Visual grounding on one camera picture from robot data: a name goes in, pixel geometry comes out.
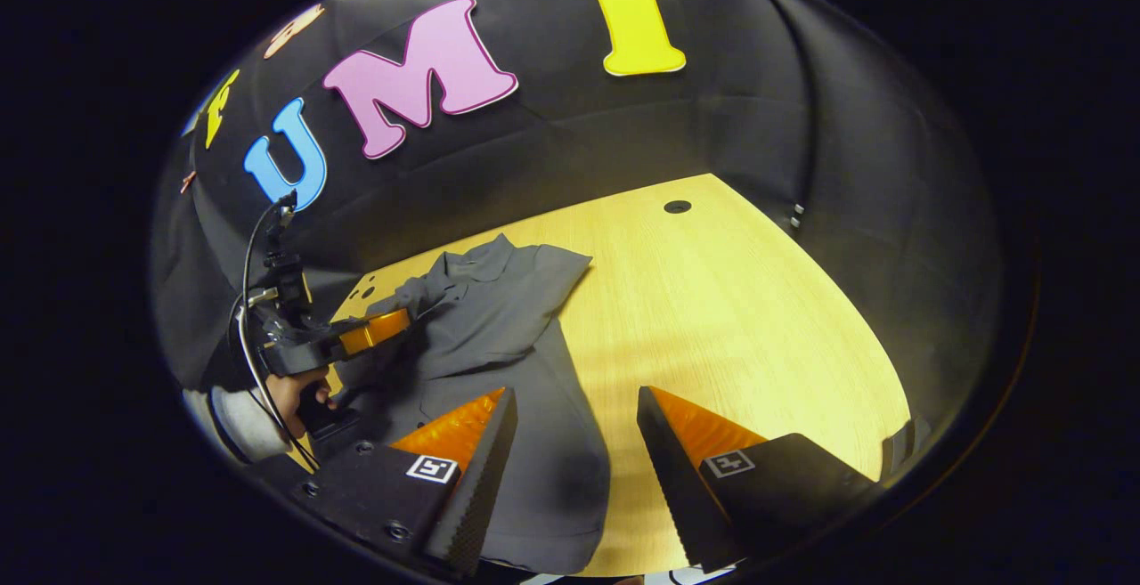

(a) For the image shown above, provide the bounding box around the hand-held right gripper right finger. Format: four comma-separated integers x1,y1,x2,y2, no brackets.
636,385,879,573

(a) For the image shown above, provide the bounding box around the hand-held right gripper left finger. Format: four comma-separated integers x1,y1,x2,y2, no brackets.
289,386,520,579

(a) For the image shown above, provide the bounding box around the grey shirt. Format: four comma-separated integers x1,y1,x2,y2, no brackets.
334,233,611,575

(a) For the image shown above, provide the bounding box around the black backdrop cloth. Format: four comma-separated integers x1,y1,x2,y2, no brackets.
151,0,1007,443

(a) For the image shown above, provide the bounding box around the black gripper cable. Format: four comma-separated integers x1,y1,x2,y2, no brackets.
233,198,322,472

